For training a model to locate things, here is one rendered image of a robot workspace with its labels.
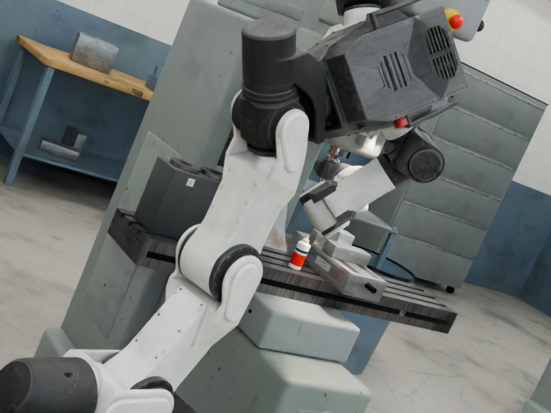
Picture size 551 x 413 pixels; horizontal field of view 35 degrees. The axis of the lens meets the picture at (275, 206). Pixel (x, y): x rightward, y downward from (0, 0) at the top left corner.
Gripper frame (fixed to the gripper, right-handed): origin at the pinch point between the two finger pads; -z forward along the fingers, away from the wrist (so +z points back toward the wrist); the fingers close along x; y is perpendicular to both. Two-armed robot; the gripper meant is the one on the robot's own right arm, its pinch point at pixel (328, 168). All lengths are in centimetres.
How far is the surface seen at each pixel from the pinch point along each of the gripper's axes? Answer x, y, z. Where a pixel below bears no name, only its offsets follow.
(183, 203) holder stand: 43, 22, 16
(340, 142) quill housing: 4.2, -9.3, 10.1
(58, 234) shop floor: 27, 120, -263
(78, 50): 43, 23, -370
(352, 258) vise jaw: -18.0, 23.1, 4.1
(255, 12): 25, -36, -54
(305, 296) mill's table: -5.3, 37.8, 10.1
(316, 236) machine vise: -7.8, 22.0, -5.0
